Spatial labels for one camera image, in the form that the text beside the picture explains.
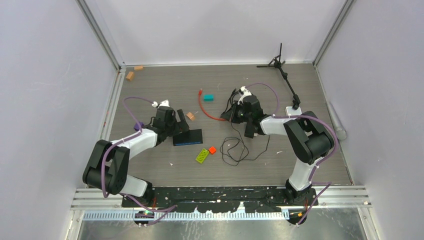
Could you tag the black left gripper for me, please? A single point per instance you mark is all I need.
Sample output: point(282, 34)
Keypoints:
point(184, 127)

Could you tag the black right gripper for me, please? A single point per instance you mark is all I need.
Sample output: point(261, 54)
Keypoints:
point(230, 116)

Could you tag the black network switch box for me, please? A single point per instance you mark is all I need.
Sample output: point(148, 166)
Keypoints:
point(191, 137)

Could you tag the black power adapter with cord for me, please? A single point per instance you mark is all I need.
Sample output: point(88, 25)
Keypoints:
point(234, 150)

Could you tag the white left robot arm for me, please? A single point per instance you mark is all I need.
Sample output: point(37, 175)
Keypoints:
point(108, 165)

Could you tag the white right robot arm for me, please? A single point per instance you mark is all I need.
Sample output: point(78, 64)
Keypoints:
point(311, 139)

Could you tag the tan wooden block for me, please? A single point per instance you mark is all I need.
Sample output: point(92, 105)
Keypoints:
point(191, 116)

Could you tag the teal block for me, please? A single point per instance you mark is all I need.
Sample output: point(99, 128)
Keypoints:
point(208, 97)

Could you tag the green lego brick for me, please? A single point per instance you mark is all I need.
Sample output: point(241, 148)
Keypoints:
point(202, 155)

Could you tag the orange-red cube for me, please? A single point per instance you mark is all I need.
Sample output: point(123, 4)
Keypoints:
point(212, 150)

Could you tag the purple block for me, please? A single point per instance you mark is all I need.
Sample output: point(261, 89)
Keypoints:
point(137, 126)

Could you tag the white box under tripod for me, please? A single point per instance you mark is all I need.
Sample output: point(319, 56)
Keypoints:
point(290, 111)

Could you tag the black tripod stand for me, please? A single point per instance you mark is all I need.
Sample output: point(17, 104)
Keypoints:
point(276, 63)

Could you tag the orange block near corner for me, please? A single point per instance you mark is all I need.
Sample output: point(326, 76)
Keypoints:
point(130, 76)

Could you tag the orange block corner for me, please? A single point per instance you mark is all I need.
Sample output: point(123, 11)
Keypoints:
point(138, 68)
point(130, 76)

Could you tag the orange block far corner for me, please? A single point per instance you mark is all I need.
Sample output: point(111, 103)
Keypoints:
point(138, 68)

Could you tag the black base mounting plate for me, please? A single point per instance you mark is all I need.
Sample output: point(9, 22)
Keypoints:
point(253, 199)

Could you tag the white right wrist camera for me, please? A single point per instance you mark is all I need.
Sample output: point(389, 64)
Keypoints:
point(243, 92)

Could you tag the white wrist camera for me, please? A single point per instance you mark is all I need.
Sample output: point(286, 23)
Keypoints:
point(164, 105)
point(243, 92)

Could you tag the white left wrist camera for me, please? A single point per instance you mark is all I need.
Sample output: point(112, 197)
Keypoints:
point(164, 105)

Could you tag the grey cylinder by wall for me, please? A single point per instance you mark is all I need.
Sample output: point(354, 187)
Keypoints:
point(340, 131)

